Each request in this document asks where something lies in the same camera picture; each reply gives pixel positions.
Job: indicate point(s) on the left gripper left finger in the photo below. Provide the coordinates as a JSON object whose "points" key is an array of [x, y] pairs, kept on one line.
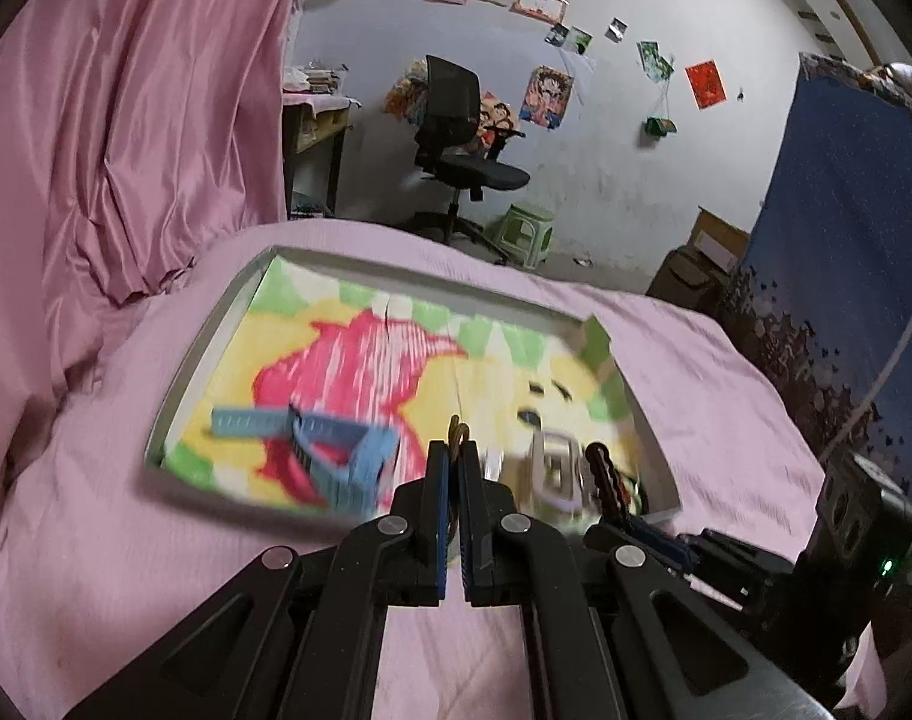
{"points": [[294, 635]]}

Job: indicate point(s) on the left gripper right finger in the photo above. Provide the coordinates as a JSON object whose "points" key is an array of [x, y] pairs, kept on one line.
{"points": [[610, 635]]}

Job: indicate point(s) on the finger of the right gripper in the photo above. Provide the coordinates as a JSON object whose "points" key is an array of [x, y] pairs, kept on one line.
{"points": [[671, 552], [618, 494]]}

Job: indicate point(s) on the grey claw hair clip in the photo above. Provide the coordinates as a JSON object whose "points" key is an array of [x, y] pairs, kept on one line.
{"points": [[555, 492]]}

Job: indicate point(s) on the blue kids smartwatch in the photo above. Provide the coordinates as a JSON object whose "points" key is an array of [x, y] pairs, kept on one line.
{"points": [[350, 463]]}

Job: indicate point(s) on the colourful bear drawing paper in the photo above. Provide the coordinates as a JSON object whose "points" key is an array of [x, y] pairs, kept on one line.
{"points": [[396, 397]]}

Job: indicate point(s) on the pink bed sheet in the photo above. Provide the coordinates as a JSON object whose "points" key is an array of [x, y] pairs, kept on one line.
{"points": [[94, 566]]}

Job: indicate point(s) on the dark blue starry cloth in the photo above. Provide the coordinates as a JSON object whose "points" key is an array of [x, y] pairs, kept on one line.
{"points": [[821, 302]]}

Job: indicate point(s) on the grey shallow cardboard box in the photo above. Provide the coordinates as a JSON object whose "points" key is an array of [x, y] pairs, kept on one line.
{"points": [[396, 389]]}

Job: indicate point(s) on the green plastic stool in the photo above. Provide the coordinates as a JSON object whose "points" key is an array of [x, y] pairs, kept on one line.
{"points": [[525, 233]]}

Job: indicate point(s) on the green hanging ornament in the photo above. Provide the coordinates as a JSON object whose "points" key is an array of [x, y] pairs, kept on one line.
{"points": [[657, 127]]}

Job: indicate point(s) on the black office chair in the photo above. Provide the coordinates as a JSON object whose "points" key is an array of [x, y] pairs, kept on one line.
{"points": [[456, 148]]}

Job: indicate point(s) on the anime character poster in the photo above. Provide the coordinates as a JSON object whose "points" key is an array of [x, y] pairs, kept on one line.
{"points": [[546, 98]]}

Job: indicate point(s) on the cartoon children poster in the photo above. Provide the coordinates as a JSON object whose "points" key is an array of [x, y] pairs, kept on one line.
{"points": [[493, 120]]}

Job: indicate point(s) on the wooden desk with shelf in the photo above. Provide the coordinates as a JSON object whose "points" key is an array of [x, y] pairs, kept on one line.
{"points": [[310, 120]]}

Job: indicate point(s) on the pink satin curtain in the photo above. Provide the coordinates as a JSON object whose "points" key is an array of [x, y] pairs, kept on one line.
{"points": [[133, 135]]}

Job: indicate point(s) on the cardboard box by wall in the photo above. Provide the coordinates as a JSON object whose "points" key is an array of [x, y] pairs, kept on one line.
{"points": [[696, 275]]}

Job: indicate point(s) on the red paper on wall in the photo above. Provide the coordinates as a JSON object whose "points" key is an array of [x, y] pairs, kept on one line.
{"points": [[706, 84]]}

